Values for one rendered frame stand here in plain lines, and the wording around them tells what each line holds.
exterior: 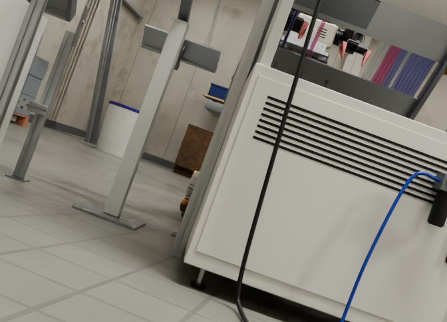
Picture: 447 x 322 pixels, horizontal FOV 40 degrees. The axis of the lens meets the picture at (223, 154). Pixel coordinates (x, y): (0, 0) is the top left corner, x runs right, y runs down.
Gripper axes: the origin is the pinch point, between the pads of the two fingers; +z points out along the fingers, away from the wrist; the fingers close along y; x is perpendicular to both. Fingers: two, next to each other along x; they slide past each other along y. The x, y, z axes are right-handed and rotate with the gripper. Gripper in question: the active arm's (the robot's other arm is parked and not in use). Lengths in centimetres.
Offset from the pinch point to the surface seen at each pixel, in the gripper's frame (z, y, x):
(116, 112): -407, -141, 422
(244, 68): 44.8, -12.1, -6.6
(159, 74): 24, -41, 23
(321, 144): 89, 13, -21
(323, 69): 3.3, 18.9, 8.3
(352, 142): 87, 21, -24
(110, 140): -383, -136, 450
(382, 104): 3.6, 46.9, 14.4
